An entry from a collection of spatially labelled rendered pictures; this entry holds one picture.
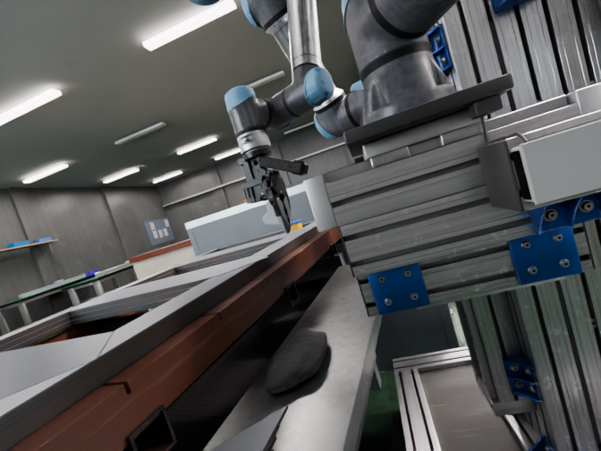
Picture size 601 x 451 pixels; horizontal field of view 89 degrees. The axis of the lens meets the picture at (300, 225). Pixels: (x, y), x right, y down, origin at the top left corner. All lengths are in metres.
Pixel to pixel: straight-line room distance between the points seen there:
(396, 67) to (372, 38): 0.06
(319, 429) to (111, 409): 0.24
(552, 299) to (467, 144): 0.42
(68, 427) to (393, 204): 0.47
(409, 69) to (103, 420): 0.58
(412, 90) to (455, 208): 0.19
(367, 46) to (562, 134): 0.30
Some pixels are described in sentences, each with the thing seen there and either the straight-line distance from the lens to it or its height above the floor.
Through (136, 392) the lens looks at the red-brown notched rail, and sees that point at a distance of 0.45.
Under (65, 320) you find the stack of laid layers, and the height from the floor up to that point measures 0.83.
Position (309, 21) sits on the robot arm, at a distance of 0.89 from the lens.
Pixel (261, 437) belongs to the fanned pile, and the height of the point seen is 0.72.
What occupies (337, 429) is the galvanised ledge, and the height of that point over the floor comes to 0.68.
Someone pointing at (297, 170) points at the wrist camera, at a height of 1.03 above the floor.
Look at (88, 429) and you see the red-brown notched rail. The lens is 0.42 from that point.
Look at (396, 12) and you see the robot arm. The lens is 0.52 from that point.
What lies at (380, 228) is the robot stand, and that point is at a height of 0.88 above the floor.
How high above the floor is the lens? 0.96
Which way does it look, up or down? 4 degrees down
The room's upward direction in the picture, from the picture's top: 17 degrees counter-clockwise
